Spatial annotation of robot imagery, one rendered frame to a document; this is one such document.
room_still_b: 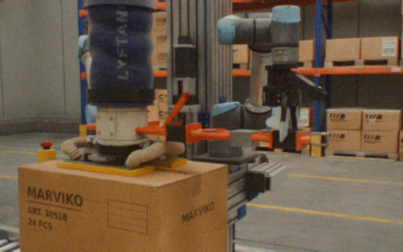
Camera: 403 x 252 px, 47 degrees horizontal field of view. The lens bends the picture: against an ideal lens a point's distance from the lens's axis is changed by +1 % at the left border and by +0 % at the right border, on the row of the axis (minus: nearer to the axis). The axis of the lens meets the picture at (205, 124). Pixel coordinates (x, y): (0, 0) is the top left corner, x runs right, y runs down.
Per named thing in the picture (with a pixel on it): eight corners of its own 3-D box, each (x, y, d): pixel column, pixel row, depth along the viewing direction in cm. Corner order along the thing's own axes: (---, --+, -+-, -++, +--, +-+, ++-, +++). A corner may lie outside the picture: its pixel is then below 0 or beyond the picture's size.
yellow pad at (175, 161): (96, 159, 171) (96, 146, 170) (114, 156, 179) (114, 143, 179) (171, 168, 153) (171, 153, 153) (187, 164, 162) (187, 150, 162)
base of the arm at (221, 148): (217, 152, 211) (217, 130, 210) (248, 153, 204) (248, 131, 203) (202, 156, 197) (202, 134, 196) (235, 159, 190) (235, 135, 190)
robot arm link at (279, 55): (303, 48, 126) (292, 46, 119) (302, 64, 127) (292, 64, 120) (277, 49, 130) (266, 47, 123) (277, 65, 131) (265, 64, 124)
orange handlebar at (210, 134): (61, 130, 168) (61, 120, 168) (117, 124, 194) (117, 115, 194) (306, 148, 121) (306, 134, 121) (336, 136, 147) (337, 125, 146)
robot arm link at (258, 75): (238, 120, 207) (243, 6, 174) (271, 120, 207) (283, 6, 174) (239, 137, 198) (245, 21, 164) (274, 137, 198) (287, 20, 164)
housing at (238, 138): (228, 146, 133) (229, 131, 132) (239, 143, 138) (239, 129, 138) (250, 148, 129) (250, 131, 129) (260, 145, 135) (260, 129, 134)
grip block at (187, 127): (163, 142, 143) (163, 123, 142) (180, 138, 151) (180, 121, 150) (185, 143, 138) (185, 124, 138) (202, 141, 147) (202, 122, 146)
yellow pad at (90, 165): (55, 167, 155) (54, 152, 154) (78, 163, 163) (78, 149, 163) (134, 178, 137) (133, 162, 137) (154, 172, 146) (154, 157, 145)
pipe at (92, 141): (59, 156, 156) (59, 139, 155) (110, 148, 177) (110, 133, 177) (138, 165, 139) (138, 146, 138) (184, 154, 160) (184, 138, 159)
